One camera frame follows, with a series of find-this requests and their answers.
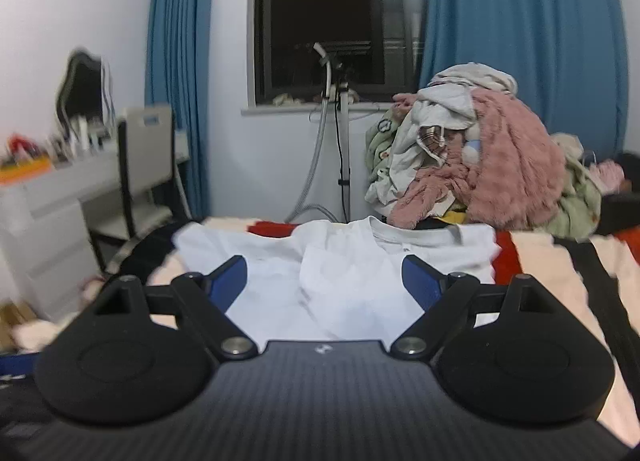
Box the grey chair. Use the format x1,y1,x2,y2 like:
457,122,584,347
91,104,191,272

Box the black garment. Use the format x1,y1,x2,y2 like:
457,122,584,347
592,152,640,237

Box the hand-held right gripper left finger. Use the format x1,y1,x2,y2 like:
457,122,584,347
92,255,259,360

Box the green printed garment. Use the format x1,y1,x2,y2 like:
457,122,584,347
364,117,402,192

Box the printed blanket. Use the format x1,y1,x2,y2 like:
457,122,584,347
11,218,640,447

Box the dark window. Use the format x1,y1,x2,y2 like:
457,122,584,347
254,0,427,106

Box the white desk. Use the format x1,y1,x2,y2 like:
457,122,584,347
0,145,191,322

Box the pink fluffy garment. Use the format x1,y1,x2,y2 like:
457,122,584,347
388,90,567,231

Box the white garment steamer stand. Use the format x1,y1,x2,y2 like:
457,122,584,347
285,42,357,225

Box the toiletries on desk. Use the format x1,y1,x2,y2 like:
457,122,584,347
0,115,117,177

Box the white and grey garment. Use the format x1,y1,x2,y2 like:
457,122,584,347
364,84,481,206

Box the black framed mirror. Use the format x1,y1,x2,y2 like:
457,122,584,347
55,49,112,135

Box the blue curtain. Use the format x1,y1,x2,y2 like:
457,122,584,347
418,0,629,162
145,0,217,220

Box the plaid garment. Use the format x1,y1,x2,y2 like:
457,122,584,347
419,124,448,167

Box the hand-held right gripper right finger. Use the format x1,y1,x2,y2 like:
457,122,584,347
389,255,554,360

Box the white t-shirt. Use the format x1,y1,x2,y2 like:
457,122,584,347
172,216,498,341

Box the beige garment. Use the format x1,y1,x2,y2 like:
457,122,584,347
431,62,518,96

